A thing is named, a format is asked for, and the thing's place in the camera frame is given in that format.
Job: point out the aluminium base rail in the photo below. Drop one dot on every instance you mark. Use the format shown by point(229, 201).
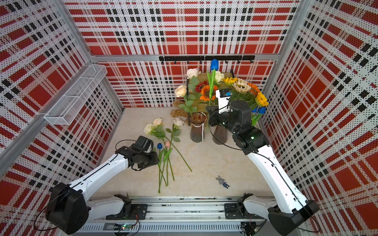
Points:
point(169, 209)

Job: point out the small white rose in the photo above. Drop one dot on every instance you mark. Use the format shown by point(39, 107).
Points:
point(174, 133)

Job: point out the peach rose on table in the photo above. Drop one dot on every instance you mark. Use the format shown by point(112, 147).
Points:
point(157, 122)

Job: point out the pink tulip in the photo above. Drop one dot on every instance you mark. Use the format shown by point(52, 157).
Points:
point(168, 151)

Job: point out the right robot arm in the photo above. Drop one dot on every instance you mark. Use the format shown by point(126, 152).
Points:
point(290, 208)

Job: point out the wooden two-tier shelf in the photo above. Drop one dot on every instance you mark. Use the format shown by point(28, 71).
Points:
point(198, 95)

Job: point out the blue tulip bunch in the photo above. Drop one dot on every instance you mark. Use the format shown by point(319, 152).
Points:
point(163, 179)

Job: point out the pale pink rose flower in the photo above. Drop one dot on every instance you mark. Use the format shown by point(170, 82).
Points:
point(192, 78)

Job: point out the large cream sunflower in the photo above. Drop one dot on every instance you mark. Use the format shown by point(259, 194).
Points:
point(240, 89)

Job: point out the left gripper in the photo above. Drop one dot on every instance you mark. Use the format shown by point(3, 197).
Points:
point(154, 161)

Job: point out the white rose flower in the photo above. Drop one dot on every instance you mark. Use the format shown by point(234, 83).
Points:
point(219, 77)

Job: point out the green circuit board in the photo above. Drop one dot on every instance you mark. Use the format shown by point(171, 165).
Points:
point(123, 227)

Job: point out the white wire wall basket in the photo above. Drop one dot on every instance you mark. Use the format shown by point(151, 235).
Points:
point(69, 105)

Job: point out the orange gerbera flower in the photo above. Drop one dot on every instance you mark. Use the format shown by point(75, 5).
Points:
point(254, 89)
point(208, 94)

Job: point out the dark ribbed glass vase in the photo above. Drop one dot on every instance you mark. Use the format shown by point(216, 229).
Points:
point(220, 135)

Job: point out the pink glass vase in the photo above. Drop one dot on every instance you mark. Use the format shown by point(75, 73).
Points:
point(197, 120)

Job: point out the red gerbera flower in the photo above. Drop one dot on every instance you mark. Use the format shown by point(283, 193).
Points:
point(200, 86)

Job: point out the black hook rail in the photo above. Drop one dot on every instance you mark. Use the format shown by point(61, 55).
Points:
point(176, 59)

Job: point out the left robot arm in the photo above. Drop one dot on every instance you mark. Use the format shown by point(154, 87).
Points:
point(70, 206)

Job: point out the small grey figurine keychain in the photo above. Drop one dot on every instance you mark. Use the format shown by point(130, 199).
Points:
point(222, 182)

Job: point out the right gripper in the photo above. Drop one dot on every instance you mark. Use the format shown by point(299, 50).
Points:
point(213, 116)

